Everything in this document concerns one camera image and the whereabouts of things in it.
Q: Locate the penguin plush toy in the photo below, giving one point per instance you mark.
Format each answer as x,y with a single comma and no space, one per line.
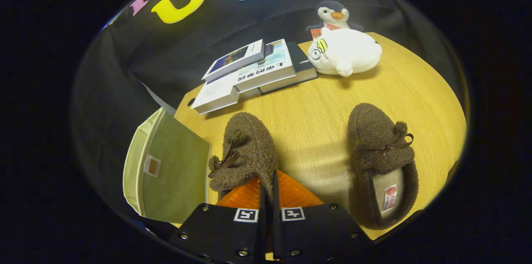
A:
332,12

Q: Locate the brown fuzzy shoe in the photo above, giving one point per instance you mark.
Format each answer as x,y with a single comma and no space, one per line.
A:
249,147
374,131

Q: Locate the green fabric storage box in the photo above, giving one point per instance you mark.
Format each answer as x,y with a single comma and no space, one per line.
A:
174,164

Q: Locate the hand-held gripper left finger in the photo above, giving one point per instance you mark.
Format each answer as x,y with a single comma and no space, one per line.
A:
263,230

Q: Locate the white cover book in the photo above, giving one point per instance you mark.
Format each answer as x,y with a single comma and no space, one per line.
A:
214,95

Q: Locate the small dark-cover book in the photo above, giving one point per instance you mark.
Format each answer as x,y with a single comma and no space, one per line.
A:
232,60

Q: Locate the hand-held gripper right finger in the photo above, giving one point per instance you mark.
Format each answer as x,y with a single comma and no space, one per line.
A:
276,230

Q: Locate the black cover book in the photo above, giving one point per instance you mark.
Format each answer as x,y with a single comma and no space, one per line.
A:
301,66

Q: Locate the white plush toy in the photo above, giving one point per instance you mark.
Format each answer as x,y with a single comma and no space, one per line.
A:
349,52

